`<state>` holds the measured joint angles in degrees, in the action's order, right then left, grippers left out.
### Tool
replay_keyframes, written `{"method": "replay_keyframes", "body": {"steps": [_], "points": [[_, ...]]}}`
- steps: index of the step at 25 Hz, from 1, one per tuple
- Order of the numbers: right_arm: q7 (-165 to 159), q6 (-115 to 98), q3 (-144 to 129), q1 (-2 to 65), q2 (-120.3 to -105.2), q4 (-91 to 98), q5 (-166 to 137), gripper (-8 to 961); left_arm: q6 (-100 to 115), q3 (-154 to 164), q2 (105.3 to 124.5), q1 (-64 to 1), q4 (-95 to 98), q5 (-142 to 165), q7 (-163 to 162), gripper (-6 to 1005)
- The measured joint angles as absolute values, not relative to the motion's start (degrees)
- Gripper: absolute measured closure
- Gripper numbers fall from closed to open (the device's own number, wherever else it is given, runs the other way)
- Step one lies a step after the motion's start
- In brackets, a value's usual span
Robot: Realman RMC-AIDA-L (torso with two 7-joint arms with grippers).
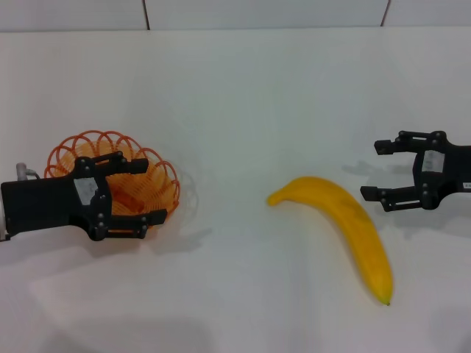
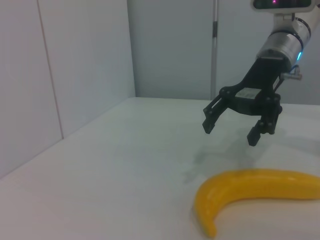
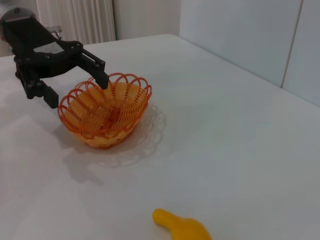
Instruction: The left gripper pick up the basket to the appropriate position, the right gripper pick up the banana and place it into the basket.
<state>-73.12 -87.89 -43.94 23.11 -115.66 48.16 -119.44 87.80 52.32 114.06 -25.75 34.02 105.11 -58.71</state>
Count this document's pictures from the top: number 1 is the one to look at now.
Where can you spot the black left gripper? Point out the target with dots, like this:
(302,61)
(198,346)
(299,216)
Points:
(40,202)

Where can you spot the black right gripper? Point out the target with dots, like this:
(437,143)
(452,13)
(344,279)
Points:
(454,169)

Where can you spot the yellow banana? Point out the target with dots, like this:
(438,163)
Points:
(353,220)

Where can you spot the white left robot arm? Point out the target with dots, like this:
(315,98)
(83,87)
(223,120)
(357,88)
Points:
(2,228)

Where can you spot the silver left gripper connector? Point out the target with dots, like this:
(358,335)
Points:
(22,171)

